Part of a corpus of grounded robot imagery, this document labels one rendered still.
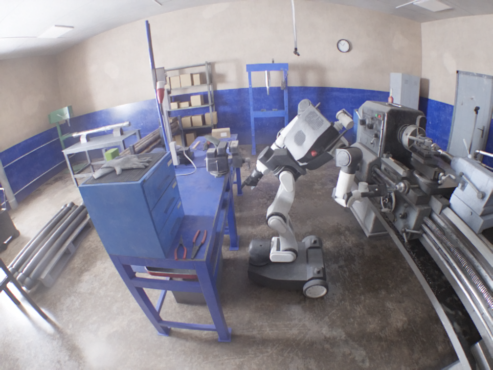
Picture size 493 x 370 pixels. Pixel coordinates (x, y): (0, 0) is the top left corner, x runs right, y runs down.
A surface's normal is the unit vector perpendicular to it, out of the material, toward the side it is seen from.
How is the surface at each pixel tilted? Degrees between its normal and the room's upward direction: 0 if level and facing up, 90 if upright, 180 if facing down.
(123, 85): 90
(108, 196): 90
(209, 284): 90
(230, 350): 0
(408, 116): 90
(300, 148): 71
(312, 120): 58
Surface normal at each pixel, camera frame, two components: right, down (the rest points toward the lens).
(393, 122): -0.03, 0.46
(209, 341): -0.07, -0.89
